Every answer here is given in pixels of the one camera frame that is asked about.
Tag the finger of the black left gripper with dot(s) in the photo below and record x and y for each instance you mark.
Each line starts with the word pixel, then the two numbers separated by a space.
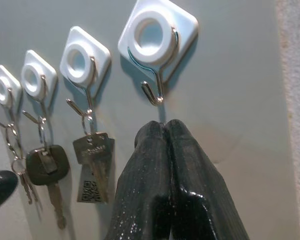
pixel 1 185

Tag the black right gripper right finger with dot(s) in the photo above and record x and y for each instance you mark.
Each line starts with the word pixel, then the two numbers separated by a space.
pixel 197 180

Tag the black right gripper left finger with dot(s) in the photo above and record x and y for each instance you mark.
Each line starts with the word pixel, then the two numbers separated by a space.
pixel 145 180

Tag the small silver key bunch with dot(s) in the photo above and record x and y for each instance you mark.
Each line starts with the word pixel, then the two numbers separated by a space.
pixel 22 175

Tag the silver keys with code tag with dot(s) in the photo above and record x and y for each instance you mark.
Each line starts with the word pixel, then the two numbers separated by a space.
pixel 95 155

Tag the black head car key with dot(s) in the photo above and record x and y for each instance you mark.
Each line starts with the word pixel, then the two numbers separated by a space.
pixel 46 165

